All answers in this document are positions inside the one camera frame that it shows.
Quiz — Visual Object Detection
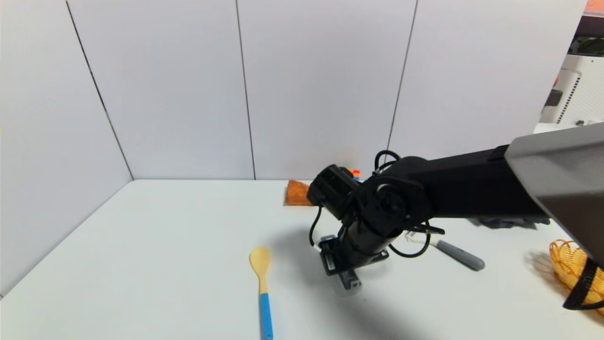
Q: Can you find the yellow woven basket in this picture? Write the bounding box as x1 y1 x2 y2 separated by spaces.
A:
549 239 604 317

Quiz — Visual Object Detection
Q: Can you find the orange-brown bread pastry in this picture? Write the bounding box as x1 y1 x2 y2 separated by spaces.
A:
284 180 315 207

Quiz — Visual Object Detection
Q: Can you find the dark grey cloth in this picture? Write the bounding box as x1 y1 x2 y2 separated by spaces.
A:
467 217 551 230

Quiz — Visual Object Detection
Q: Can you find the white perforated cabinet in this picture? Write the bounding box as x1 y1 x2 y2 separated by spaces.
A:
539 53 604 127

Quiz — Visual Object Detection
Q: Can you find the dark monitor on cabinet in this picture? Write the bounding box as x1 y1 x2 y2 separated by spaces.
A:
568 14 604 57

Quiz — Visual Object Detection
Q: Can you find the yellow spoon with blue handle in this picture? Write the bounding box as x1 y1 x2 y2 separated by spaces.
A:
249 246 275 340

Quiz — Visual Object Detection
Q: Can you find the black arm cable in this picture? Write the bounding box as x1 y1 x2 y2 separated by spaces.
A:
309 150 446 259

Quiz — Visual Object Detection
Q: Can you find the white peeler with grey handle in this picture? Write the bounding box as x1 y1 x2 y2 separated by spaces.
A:
405 231 486 272

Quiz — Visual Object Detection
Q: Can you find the black strap loop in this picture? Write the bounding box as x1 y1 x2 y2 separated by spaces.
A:
563 257 604 311

